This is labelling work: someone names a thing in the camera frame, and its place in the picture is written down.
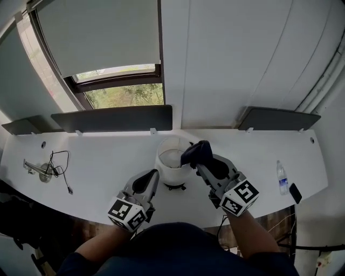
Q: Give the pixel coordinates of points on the grey roller blind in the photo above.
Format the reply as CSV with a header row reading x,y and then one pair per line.
x,y
99,35

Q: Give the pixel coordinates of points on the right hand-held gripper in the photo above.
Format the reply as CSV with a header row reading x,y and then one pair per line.
x,y
237,198

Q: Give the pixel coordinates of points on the white power outlet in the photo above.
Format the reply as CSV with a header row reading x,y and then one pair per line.
x,y
324,260

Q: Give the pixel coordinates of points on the person's right forearm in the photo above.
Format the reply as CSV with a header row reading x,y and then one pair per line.
x,y
252,234

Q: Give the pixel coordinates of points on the clear plastic water bottle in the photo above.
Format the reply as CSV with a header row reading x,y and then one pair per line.
x,y
282,178

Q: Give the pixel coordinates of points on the metal desk stand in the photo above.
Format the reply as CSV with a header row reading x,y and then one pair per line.
x,y
40,171

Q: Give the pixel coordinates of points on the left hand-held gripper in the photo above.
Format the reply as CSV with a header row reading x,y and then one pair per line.
x,y
126,211

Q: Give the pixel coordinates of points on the dark cloth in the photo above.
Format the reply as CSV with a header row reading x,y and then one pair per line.
x,y
196,155

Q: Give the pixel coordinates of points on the white lamp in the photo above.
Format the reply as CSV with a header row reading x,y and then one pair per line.
x,y
168,167

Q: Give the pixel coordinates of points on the black office chair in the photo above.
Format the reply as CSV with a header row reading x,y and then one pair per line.
x,y
24,218

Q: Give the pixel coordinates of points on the wide dark desk divider panel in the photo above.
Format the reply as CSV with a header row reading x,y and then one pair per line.
x,y
113,118

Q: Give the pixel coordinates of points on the dark window frame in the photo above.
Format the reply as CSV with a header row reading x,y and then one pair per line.
x,y
118,79

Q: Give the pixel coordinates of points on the person's dark shirt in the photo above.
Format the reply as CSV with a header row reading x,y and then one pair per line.
x,y
172,250

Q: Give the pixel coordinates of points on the black smartphone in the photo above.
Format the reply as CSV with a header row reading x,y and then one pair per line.
x,y
295,192

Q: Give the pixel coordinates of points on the person's left forearm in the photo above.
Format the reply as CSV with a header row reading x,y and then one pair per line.
x,y
103,241

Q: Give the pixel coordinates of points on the white wall pipes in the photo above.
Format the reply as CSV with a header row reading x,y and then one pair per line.
x,y
323,81

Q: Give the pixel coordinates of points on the short dark desk divider panel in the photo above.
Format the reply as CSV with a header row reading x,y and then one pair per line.
x,y
25,125

